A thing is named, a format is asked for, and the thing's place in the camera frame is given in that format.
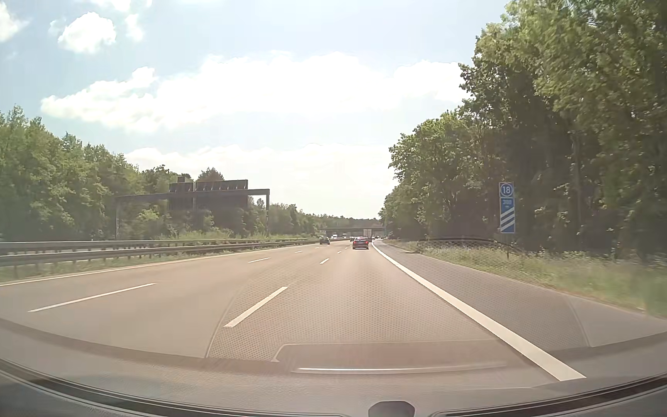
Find car's own bonnet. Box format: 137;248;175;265
0;359;667;417

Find wood of green trees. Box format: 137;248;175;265
380;0;667;264

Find road markings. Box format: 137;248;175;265
0;240;587;382

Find concrete road bridge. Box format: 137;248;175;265
319;226;386;238

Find overhead sign gantry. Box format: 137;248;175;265
115;176;271;239

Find grey metal guard rail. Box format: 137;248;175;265
0;237;320;271

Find grey asphalt road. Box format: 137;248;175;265
0;239;667;388

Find grass verge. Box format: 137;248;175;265
384;239;667;325

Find row of green trees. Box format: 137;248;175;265
0;90;334;243

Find blue exit countdown sign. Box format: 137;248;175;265
498;182;516;259

